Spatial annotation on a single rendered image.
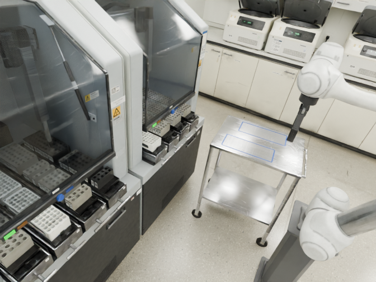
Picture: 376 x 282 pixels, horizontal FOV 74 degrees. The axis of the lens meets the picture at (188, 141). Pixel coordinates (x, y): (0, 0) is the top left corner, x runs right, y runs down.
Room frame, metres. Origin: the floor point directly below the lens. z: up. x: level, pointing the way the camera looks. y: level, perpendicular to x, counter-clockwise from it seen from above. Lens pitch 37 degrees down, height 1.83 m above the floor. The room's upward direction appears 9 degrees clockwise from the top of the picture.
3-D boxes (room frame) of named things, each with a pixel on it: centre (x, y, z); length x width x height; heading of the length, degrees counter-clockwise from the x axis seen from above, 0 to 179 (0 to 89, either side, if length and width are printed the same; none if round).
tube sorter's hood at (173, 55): (1.54, 0.35, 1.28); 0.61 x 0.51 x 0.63; 156
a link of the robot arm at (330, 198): (0.88, -0.77, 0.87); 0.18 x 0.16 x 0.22; 150
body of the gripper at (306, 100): (1.02, -0.49, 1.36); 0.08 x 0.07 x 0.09; 156
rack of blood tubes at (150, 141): (1.27, 0.32, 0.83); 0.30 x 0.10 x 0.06; 66
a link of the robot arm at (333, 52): (1.01, -0.48, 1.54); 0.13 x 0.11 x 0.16; 150
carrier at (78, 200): (0.72, 0.46, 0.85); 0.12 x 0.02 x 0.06; 157
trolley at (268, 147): (1.45, -0.51, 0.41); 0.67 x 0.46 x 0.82; 72
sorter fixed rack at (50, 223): (0.62, 0.61, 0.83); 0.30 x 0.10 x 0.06; 66
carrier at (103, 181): (0.86, 0.40, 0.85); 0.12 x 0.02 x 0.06; 156
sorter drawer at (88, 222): (0.82, 0.67, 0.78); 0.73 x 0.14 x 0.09; 66
